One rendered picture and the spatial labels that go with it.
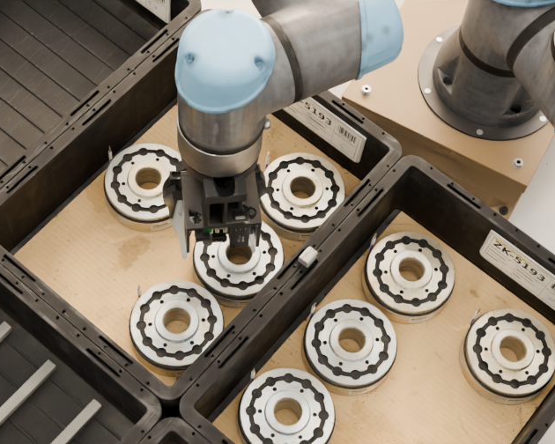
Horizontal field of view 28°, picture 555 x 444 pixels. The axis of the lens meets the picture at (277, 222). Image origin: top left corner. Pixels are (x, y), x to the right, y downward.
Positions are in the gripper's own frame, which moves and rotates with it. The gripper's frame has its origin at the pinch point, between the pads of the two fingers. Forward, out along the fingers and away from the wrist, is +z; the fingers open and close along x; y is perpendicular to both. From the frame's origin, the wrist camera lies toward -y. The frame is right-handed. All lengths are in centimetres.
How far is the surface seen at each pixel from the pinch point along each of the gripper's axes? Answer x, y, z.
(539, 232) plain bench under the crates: 45, -7, 24
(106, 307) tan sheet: -12.2, 3.8, 11.0
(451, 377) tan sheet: 25.2, 16.1, 11.0
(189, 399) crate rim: -4.3, 18.6, 1.0
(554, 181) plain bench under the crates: 49, -14, 24
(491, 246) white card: 31.1, 3.3, 5.0
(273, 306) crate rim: 5.3, 9.6, 1.0
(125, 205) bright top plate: -9.1, -7.2, 7.8
